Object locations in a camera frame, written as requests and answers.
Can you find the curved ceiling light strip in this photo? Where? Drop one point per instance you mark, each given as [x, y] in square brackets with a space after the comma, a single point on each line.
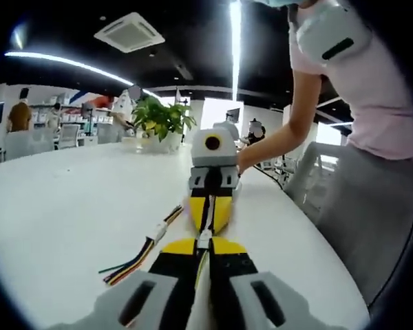
[69, 64]

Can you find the person's right hand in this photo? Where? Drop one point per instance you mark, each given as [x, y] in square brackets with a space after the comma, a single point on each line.
[246, 161]

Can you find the grey mesh office chair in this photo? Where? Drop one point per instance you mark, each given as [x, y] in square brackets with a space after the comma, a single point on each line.
[306, 178]

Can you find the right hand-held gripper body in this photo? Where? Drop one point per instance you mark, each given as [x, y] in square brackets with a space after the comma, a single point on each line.
[213, 154]

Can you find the wide white chair back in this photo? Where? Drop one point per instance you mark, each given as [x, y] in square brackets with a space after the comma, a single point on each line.
[29, 142]

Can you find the white plant pot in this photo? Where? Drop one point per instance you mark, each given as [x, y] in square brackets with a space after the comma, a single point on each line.
[168, 143]

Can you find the green potted plant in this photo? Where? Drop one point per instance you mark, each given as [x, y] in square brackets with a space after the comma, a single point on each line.
[161, 117]

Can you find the clear plastic container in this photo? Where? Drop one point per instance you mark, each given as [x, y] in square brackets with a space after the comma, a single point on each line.
[132, 142]

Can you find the white mesh office chair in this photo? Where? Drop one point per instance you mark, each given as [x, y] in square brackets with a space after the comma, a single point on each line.
[69, 134]

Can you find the shelf of white bins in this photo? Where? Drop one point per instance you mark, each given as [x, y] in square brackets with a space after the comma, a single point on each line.
[79, 115]

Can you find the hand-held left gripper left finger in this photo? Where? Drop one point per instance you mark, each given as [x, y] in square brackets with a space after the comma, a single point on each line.
[165, 275]

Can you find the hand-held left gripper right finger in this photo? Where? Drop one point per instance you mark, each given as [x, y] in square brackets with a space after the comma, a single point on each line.
[237, 275]

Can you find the small dark monitor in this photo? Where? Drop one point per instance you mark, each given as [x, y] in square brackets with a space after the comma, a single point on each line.
[233, 115]

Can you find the light blue face mask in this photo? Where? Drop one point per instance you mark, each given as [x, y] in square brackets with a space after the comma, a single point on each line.
[278, 1]

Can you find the straight ceiling light strip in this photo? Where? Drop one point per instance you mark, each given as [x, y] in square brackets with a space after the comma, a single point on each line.
[235, 48]

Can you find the white chest device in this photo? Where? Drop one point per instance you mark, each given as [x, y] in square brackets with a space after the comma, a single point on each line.
[330, 31]

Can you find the person in pink shirt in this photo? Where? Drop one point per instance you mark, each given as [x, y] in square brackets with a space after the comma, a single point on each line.
[371, 137]

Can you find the ceiling air conditioner vent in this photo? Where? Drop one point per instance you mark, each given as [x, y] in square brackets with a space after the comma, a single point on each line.
[129, 31]

